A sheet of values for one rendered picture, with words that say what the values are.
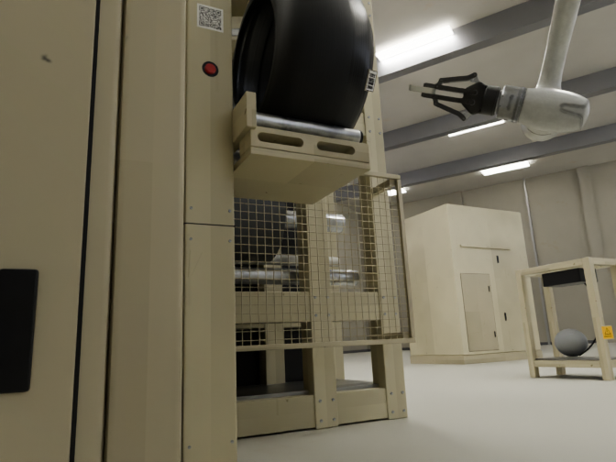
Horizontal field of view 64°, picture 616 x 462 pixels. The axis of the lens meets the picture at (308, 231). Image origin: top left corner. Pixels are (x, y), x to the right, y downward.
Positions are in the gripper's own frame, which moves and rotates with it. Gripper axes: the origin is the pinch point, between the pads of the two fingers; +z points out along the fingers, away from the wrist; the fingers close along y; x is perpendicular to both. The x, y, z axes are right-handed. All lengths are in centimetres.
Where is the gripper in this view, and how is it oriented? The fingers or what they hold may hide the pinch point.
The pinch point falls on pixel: (422, 90)
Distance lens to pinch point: 144.3
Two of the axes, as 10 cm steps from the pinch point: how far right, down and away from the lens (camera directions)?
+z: -9.0, -2.6, 3.4
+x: 3.9, -1.5, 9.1
